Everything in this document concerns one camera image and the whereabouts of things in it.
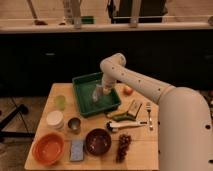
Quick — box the grey towel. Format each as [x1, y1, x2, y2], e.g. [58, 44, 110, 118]
[92, 84, 104, 102]

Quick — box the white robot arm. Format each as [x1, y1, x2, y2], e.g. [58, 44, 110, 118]
[100, 53, 213, 171]

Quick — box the green plastic tray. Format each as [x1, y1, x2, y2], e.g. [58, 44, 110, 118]
[72, 72, 121, 118]

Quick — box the orange fruit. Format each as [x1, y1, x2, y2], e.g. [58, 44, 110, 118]
[123, 86, 134, 95]

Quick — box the silver fork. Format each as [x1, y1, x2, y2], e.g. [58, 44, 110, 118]
[146, 102, 153, 131]

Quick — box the light green cup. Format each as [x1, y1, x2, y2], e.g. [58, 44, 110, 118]
[54, 95, 66, 110]

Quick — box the small metal cup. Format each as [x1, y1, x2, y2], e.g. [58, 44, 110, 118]
[68, 117, 81, 134]

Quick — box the wooden table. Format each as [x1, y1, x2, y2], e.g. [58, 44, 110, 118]
[24, 83, 159, 171]

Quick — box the dark red bowl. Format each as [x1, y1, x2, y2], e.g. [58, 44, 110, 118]
[85, 128, 111, 156]

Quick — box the bunch of red grapes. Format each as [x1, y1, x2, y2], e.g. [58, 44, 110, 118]
[116, 134, 132, 163]

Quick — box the white round container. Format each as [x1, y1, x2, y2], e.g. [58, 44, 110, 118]
[46, 110, 64, 129]

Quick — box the blue sponge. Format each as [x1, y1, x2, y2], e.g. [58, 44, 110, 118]
[70, 139, 84, 162]

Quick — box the orange plastic bowl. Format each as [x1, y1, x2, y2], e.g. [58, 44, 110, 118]
[32, 133, 64, 166]

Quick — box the green handled peeler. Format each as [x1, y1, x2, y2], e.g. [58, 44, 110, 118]
[112, 114, 135, 122]

